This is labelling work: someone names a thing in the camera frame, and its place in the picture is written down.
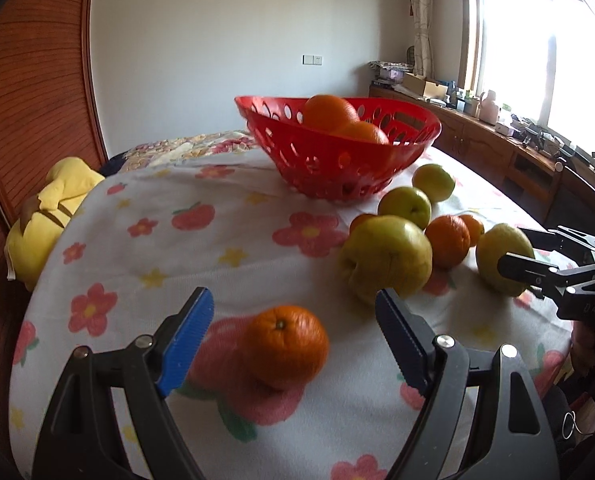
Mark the cardboard box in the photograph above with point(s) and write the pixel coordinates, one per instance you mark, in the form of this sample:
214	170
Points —
432	91

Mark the white floral tablecloth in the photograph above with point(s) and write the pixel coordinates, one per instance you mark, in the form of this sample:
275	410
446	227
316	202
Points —
177	270

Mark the yellow-green pear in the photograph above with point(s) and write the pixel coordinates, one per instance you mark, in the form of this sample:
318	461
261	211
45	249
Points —
497	240

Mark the large green apple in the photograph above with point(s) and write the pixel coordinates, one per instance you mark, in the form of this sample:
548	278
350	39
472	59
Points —
387	255

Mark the white plastic bottle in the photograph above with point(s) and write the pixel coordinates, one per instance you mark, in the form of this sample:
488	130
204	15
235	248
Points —
488	107

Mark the black device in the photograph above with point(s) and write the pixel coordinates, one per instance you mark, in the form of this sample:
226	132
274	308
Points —
535	135

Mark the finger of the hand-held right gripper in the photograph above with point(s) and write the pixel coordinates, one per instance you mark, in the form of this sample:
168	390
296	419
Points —
522	267
547	241

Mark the small orange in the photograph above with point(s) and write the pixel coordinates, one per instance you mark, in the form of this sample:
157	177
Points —
361	221
475	230

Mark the red perforated plastic basket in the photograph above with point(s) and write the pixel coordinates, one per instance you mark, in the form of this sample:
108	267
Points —
327	170

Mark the white wall switch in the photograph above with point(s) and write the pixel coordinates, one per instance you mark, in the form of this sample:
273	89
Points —
312	60

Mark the person's right hand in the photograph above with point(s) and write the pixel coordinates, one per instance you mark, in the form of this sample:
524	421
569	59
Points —
590	345

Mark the floral bed blanket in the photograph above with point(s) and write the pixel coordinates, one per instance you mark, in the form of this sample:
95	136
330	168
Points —
177	150

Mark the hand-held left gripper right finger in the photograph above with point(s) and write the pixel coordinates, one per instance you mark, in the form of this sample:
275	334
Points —
397	340

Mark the large orange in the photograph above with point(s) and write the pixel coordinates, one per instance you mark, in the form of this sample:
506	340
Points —
327	110
361	133

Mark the wooden cabinet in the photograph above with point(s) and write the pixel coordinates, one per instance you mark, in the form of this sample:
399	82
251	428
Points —
477	140

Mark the yellow plush toy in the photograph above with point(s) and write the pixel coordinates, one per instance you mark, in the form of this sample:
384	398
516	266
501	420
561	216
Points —
32	240

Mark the window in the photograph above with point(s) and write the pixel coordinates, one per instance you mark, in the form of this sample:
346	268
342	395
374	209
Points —
527	60

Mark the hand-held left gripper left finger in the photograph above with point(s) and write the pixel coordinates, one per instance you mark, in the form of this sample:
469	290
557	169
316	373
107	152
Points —
190	345

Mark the folded floral cloth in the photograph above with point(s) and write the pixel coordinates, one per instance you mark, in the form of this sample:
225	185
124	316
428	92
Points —
387	66

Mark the patterned curtain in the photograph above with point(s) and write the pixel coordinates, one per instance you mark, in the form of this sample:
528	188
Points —
420	20

